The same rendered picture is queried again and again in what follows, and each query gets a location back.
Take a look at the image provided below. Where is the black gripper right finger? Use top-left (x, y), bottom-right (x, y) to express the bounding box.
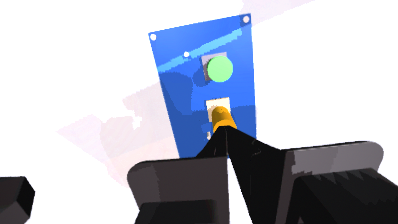
top-left (224, 125), bottom-right (384, 224)

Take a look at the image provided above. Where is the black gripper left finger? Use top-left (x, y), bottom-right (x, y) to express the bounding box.
top-left (127, 126), bottom-right (231, 224)

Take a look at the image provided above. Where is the blue circuit board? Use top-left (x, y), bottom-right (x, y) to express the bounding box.
top-left (147, 13), bottom-right (256, 158)

